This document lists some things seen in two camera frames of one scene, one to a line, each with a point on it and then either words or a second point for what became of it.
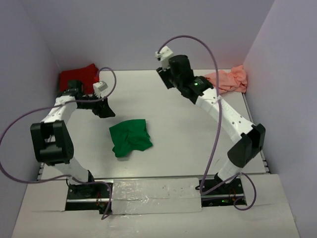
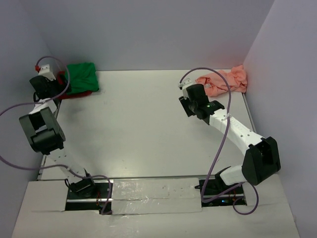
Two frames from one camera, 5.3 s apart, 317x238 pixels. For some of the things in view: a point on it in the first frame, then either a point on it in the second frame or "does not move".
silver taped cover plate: (152, 196) does not move
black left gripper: (103, 110) -> (60, 87)
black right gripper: (163, 75) -> (184, 103)
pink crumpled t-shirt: (235, 80) does not move
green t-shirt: (129, 136) -> (83, 78)
